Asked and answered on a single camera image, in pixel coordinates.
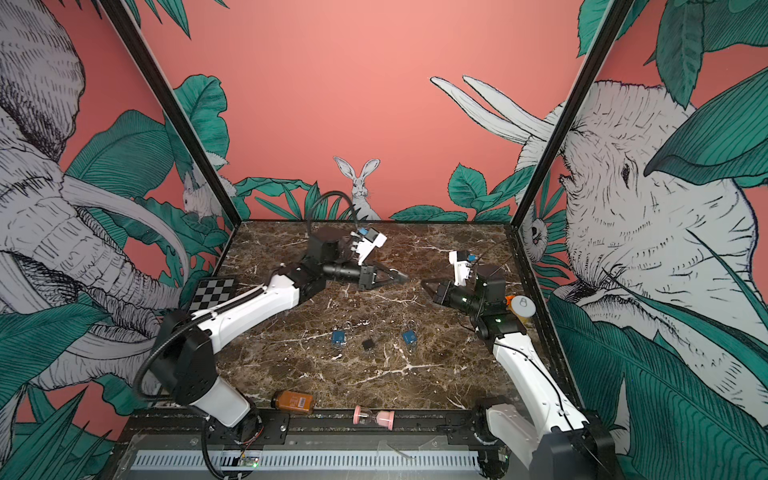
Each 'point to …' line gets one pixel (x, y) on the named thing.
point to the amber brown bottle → (303, 402)
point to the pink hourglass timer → (363, 416)
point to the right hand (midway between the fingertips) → (420, 282)
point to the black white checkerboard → (210, 292)
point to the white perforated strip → (293, 459)
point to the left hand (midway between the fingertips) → (399, 278)
